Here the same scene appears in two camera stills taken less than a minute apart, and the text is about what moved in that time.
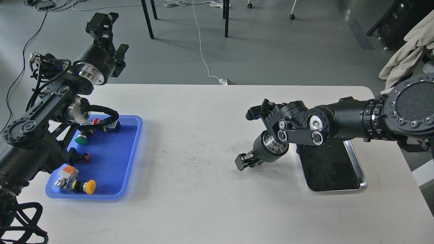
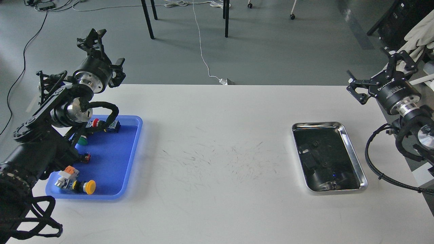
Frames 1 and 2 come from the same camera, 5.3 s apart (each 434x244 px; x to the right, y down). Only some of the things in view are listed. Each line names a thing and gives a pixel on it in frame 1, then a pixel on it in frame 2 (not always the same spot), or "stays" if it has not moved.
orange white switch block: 69,171 stays
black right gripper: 266,149 -> 396,95
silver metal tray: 332,167 stays
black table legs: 225,14 stays
